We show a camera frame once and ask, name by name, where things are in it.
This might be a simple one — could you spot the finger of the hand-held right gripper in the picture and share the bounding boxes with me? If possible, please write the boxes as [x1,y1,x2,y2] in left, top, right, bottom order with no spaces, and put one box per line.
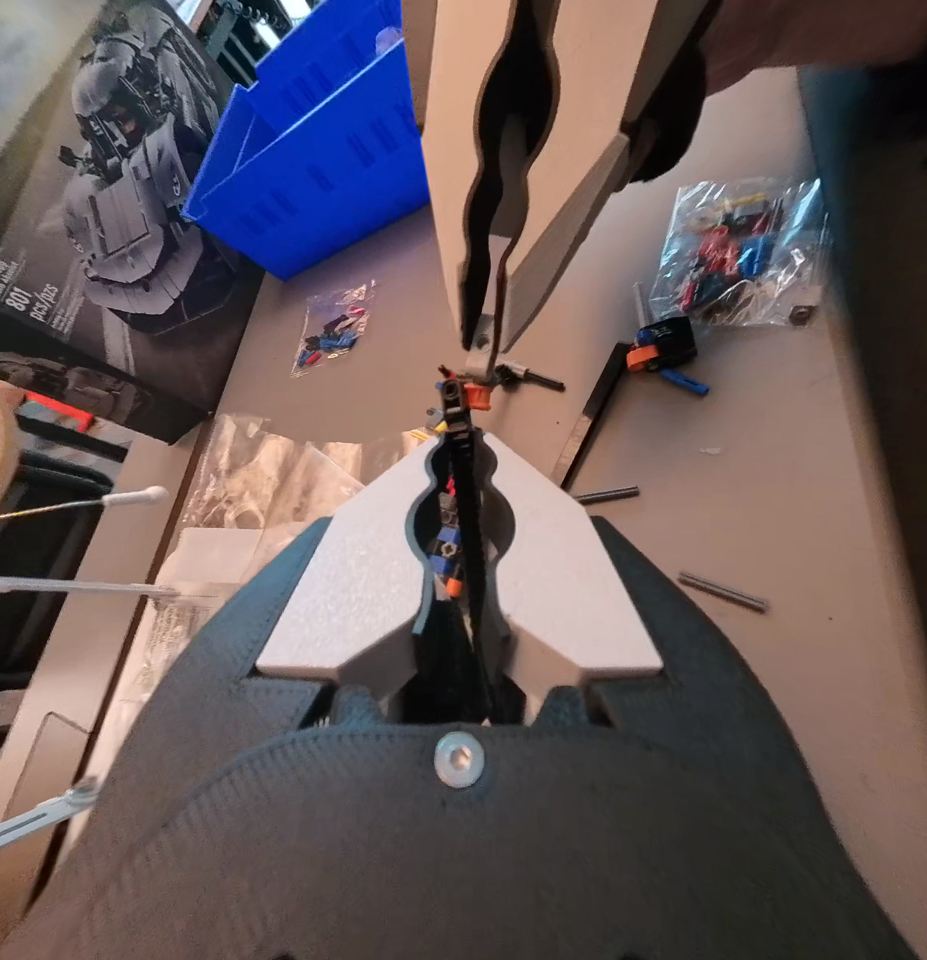
[400,0,526,352]
[499,0,663,354]

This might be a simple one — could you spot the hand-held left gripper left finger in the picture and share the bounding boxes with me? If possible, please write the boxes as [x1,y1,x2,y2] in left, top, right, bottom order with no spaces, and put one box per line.
[253,435,441,685]

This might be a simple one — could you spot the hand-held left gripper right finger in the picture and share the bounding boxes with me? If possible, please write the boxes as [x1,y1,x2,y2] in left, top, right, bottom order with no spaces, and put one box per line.
[474,431,666,687]

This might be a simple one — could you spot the black lego rack assembly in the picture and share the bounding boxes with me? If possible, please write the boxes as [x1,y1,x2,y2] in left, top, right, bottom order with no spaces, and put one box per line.
[432,315,510,725]

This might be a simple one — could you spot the large clear bag lego pieces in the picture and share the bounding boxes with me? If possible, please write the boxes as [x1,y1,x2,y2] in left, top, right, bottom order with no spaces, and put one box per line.
[649,176,826,329]

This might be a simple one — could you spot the black orange blue lego subassembly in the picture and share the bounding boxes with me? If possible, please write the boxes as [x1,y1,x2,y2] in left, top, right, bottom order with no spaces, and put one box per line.
[624,283,712,396]

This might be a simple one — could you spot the long black lego beam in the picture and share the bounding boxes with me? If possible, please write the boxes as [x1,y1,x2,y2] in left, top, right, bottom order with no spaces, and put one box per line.
[555,341,633,487]

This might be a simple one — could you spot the black lego axle pin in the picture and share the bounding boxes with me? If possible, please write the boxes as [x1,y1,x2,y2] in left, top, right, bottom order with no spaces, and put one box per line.
[497,362,567,393]

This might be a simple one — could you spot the small clear bag lego pieces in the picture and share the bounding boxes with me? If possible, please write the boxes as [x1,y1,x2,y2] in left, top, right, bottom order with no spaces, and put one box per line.
[291,279,378,380]

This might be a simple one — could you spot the lego set box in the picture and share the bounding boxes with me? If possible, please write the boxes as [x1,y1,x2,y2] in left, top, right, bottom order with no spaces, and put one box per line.
[0,0,268,445]

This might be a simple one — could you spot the person's right hand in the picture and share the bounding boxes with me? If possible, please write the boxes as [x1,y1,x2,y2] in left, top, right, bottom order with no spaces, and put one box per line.
[705,0,927,97]

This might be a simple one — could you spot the empty clear plastic bags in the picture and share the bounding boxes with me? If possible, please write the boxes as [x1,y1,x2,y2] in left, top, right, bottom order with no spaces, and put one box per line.
[96,412,367,751]

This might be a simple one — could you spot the blue plastic bin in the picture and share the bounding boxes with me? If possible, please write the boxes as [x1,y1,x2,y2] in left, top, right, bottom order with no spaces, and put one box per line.
[252,0,405,91]
[182,36,432,282]

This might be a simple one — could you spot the white pull cord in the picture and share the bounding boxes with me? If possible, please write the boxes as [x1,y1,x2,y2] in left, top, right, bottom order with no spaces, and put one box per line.
[0,486,170,526]

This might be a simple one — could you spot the white slotted bracket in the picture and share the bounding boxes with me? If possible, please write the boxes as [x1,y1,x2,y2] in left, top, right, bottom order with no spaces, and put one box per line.
[0,573,181,599]
[0,780,99,856]

